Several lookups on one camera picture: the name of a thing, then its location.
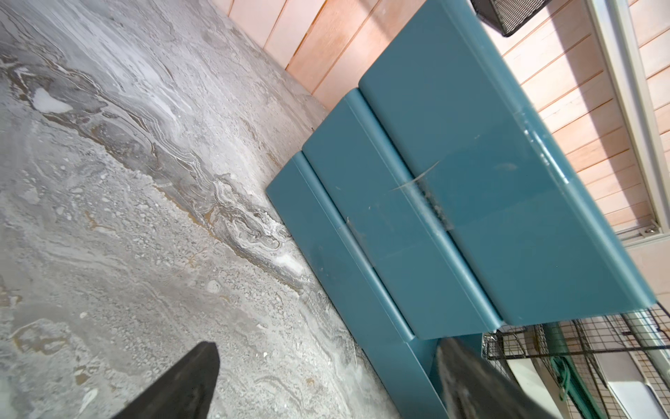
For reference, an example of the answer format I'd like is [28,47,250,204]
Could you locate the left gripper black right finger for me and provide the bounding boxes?
[435,338,551,419]

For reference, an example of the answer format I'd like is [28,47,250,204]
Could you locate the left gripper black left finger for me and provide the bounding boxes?
[114,341,220,419]

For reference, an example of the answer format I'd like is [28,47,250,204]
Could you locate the teal drawer cabinet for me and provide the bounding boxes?
[266,1,656,418]

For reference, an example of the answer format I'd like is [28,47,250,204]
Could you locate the black mesh wall basket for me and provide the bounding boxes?
[470,0,551,38]

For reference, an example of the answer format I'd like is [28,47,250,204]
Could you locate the black wire desk organizer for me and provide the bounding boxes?
[482,304,669,418]

